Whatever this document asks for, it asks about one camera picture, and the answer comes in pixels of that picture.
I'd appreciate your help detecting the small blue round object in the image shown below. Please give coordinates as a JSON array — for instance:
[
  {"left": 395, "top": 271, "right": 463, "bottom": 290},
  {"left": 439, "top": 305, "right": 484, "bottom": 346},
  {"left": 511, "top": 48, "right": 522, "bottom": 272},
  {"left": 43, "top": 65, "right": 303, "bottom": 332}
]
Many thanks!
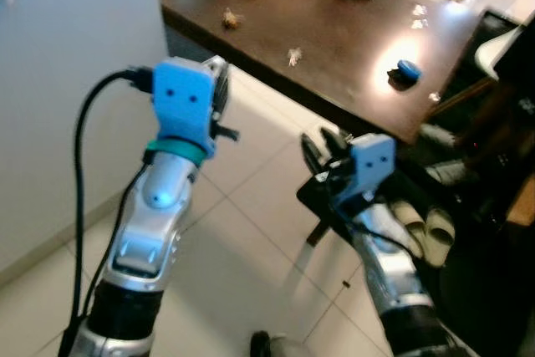
[{"left": 388, "top": 59, "right": 422, "bottom": 90}]

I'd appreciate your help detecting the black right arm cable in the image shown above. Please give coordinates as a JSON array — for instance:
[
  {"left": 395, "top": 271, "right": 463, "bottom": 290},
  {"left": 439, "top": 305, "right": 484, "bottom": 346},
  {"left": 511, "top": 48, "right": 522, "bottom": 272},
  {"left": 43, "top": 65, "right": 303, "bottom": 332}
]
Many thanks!
[{"left": 330, "top": 198, "right": 419, "bottom": 258}]

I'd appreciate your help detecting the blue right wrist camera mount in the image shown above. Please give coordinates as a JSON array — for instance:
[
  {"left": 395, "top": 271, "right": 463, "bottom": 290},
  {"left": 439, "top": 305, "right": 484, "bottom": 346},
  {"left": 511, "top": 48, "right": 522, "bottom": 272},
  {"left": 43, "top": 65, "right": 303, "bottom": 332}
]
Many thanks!
[{"left": 347, "top": 133, "right": 396, "bottom": 201}]

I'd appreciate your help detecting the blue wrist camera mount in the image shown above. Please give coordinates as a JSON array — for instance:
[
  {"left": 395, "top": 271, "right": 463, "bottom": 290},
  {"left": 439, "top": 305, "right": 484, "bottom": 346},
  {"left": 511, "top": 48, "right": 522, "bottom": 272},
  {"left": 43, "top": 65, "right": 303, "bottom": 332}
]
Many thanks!
[
  {"left": 347, "top": 133, "right": 396, "bottom": 201},
  {"left": 151, "top": 58, "right": 222, "bottom": 159}
]

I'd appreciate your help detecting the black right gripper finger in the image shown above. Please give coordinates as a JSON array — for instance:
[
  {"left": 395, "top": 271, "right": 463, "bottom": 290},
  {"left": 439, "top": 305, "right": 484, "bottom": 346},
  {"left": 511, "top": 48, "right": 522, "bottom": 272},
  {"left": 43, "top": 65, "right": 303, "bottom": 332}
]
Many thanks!
[
  {"left": 300, "top": 132, "right": 324, "bottom": 176},
  {"left": 321, "top": 127, "right": 354, "bottom": 164}
]

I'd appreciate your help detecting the beige slipper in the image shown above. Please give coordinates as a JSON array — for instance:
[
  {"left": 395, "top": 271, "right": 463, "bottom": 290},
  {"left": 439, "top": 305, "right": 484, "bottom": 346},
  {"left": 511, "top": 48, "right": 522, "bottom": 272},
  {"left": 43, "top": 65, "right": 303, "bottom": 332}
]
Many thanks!
[
  {"left": 424, "top": 208, "right": 457, "bottom": 268},
  {"left": 387, "top": 199, "right": 429, "bottom": 268}
]

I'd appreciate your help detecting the grey shoe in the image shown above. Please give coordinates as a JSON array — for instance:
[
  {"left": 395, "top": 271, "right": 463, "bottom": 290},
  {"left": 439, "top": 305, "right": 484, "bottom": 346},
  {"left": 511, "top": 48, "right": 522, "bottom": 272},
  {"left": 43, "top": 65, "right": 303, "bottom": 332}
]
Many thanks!
[
  {"left": 426, "top": 161, "right": 469, "bottom": 186},
  {"left": 420, "top": 123, "right": 459, "bottom": 149}
]

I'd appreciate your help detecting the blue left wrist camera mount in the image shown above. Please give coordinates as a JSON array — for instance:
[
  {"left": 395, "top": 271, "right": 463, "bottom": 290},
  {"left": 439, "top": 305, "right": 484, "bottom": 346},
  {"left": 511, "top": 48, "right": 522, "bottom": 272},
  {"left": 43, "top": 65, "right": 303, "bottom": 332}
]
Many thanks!
[{"left": 151, "top": 58, "right": 222, "bottom": 159}]

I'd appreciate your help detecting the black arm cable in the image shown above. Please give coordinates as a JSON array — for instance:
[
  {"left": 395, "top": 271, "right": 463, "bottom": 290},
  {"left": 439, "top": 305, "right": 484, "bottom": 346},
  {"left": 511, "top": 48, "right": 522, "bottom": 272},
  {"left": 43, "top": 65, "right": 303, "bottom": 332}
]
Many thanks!
[
  {"left": 330, "top": 198, "right": 419, "bottom": 258},
  {"left": 67, "top": 68, "right": 155, "bottom": 357}
]

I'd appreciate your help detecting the dark brown wooden table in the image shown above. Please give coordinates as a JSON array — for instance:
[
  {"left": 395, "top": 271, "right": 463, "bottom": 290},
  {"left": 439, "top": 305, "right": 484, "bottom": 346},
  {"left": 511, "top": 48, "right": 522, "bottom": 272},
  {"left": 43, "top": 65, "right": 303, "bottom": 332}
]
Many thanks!
[{"left": 153, "top": 0, "right": 535, "bottom": 145}]

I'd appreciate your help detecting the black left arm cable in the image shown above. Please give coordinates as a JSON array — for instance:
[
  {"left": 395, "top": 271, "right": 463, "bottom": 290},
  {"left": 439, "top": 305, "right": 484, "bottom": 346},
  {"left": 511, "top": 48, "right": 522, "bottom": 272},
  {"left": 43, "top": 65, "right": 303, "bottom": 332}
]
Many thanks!
[{"left": 67, "top": 68, "right": 155, "bottom": 357}]

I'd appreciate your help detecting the dark robot foot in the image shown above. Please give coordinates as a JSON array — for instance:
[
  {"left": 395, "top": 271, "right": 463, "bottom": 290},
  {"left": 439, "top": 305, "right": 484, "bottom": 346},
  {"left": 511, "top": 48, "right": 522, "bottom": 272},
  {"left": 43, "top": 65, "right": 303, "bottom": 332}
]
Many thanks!
[{"left": 250, "top": 331, "right": 312, "bottom": 357}]

